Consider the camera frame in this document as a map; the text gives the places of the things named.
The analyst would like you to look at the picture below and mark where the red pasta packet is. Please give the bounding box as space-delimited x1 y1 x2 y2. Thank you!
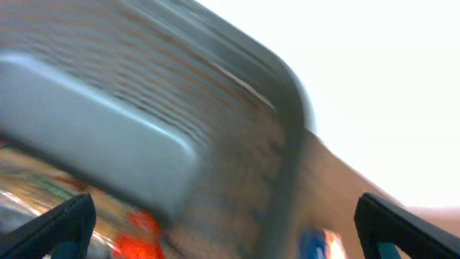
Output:
1 147 165 259

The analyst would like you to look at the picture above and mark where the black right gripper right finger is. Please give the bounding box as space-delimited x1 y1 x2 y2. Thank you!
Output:
354 193 459 259

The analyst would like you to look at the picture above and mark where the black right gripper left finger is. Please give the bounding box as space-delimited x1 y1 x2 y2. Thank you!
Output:
1 194 96 259

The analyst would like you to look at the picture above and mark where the grey plastic laundry basket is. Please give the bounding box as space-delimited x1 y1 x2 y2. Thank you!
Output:
1 0 305 258

